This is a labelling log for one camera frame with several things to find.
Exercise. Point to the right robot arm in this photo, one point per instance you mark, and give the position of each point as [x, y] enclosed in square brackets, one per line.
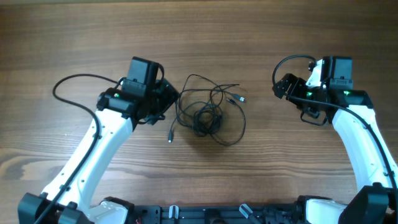
[329, 89]

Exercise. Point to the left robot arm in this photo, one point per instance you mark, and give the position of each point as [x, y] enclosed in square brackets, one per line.
[138, 98]

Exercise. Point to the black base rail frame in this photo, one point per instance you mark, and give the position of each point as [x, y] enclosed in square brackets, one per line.
[273, 213]

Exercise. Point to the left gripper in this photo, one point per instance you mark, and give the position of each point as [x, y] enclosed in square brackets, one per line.
[169, 96]

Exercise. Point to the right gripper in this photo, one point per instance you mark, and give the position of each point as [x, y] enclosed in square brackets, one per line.
[286, 86]

